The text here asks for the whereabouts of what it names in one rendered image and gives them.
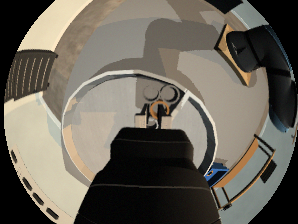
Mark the blue plastic crate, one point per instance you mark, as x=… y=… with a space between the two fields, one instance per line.
x=217 y=174

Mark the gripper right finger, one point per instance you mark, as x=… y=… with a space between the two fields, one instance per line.
x=164 y=120

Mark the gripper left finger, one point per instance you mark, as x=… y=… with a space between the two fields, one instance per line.
x=141 y=119

